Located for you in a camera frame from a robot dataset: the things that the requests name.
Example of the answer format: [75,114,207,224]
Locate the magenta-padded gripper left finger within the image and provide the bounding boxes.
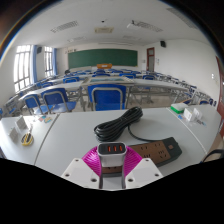
[60,146,103,190]

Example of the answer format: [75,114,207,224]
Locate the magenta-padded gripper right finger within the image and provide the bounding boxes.
[122,147,164,190]

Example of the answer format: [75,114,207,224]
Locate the white charger block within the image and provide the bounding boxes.
[97,142,128,168]

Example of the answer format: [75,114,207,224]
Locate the dark brown power strip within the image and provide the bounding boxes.
[100,136,183,175]

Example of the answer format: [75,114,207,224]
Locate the yellow tape roll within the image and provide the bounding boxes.
[20,133,35,147]

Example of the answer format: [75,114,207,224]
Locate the small white box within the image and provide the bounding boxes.
[15,115,29,131]
[192,108,203,120]
[8,126,19,143]
[183,107,194,122]

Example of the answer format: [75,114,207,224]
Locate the green and white case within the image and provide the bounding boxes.
[170,102,189,115]

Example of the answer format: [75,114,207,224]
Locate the blue classroom chairs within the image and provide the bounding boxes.
[0,68,216,116]

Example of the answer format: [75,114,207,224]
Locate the desk with printed top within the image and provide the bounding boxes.
[80,76,135,111]

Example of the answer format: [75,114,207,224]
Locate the red-brown door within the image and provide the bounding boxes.
[215,56,224,138]

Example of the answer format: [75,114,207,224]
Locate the orange lectern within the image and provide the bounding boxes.
[96,63,113,70]

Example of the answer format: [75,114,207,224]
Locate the brown door with window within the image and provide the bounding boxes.
[146,47,156,73]

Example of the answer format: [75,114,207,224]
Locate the blue curtain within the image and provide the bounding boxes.
[52,47,58,76]
[31,44,39,84]

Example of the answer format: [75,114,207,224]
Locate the narrow window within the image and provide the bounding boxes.
[43,46,54,78]

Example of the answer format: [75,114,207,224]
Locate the large window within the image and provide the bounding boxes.
[13,44,33,94]

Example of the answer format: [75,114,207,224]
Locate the green chalkboard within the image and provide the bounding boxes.
[67,48,139,70]

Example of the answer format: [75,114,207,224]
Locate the ceiling light panels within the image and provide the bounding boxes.
[49,6,198,44]

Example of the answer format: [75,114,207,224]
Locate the ceiling projector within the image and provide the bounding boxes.
[126,20,143,30]

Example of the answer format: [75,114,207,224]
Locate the coiled black power cable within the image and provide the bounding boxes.
[93,106,158,144]

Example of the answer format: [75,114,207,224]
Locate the blue chair with metal frame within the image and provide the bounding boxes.
[87,84,128,112]

